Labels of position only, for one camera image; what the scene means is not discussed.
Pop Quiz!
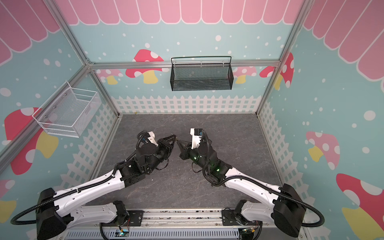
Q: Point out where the black corrugated right cable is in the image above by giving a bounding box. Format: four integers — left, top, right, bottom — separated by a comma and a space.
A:
202, 130, 326, 228

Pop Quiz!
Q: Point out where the white ribbed cable duct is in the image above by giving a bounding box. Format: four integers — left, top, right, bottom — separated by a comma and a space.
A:
64, 228, 241, 240

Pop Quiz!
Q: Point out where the aluminium frame profile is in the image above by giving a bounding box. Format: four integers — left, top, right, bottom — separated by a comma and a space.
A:
1, 1, 119, 172

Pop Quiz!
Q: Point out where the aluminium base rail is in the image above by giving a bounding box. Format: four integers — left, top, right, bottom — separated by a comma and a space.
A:
58, 201, 294, 231

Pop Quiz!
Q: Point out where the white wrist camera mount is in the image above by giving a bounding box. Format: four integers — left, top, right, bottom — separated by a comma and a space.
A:
142, 132, 158, 146
190, 128, 203, 150

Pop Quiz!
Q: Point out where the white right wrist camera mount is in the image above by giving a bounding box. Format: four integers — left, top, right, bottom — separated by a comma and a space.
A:
190, 128, 203, 150

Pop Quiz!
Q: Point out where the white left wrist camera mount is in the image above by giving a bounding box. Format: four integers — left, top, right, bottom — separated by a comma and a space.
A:
142, 132, 158, 146

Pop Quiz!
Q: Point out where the black mesh wall basket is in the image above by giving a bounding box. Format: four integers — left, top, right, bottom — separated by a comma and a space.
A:
170, 56, 234, 91

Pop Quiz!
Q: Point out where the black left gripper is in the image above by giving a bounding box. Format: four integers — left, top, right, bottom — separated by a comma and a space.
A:
146, 135, 178, 174

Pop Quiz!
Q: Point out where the white wire wall basket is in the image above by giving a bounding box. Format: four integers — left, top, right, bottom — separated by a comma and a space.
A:
32, 87, 102, 138

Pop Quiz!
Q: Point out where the black corrugated left cable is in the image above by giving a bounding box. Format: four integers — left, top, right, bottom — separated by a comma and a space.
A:
10, 130, 149, 226

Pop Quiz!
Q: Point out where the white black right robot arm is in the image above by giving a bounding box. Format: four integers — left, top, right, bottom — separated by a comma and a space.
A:
177, 141, 306, 238

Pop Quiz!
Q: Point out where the black corrugated cable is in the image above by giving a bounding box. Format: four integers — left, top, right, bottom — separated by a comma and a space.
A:
202, 130, 326, 228
10, 130, 149, 226

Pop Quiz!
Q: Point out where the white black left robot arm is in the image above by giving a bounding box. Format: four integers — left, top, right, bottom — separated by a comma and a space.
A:
36, 132, 177, 240

